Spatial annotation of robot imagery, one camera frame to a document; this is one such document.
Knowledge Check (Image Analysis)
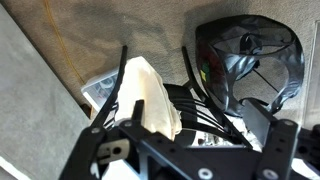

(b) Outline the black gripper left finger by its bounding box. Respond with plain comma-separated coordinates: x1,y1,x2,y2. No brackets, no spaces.
58,100,144,180

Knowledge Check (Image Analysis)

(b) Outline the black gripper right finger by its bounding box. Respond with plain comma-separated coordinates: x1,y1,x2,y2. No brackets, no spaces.
243,98,299,180

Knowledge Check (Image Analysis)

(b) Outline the cream white shirt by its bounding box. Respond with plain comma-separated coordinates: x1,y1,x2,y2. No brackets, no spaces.
115,56,182,140

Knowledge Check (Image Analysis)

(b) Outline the black wooden chair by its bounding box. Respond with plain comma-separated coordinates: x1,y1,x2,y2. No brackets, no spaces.
91,46,253,149

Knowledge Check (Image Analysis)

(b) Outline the black mesh laundry basket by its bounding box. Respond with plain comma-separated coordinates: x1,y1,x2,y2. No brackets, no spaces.
195,14,305,117

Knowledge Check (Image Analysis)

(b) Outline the clear plastic storage bin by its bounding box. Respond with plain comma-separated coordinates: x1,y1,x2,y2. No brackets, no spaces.
81,69,118,111

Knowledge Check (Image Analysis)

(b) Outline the yellow cable on carpet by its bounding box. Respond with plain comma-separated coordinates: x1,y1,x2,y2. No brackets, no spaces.
43,0,87,86

